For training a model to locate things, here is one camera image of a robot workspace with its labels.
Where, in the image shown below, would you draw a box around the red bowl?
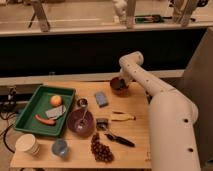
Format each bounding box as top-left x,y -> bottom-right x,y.
110,77 -> 128,95

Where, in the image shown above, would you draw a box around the black whiteboard eraser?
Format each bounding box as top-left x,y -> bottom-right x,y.
116,82 -> 126,90

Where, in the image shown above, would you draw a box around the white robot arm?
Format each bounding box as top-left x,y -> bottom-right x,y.
119,51 -> 201,171

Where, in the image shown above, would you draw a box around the purple bowl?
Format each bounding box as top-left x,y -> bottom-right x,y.
66,109 -> 94,137

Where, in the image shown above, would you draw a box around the blue sponge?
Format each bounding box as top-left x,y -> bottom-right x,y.
95,92 -> 108,107

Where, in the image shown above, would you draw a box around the small metal cup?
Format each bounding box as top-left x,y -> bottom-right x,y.
77,98 -> 88,108

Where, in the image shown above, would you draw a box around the small dark square container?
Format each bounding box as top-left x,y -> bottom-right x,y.
96,118 -> 108,131

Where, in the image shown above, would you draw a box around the metal spoon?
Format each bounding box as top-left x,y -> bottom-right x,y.
77,106 -> 88,130

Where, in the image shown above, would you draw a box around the red yellow apple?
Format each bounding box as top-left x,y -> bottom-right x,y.
50,95 -> 62,107

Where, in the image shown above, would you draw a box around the grey cloth piece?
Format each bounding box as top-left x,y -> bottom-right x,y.
45,105 -> 66,120

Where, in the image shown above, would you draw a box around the bunch of dark grapes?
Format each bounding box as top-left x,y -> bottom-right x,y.
91,133 -> 114,163

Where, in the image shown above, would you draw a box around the green plastic tray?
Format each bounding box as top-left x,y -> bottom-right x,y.
14,85 -> 75,137

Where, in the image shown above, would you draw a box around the orange carrot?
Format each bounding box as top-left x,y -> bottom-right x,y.
35,114 -> 56,125

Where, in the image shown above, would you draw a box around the blue glass cup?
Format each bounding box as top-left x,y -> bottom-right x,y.
51,139 -> 68,157

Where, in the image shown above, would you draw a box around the white paper cup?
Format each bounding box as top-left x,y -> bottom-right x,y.
15,134 -> 39,155

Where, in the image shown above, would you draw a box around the black handled peeler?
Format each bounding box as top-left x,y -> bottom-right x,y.
104,133 -> 135,147

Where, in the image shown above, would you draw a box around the black cables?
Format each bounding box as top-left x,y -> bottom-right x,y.
0,85 -> 24,154

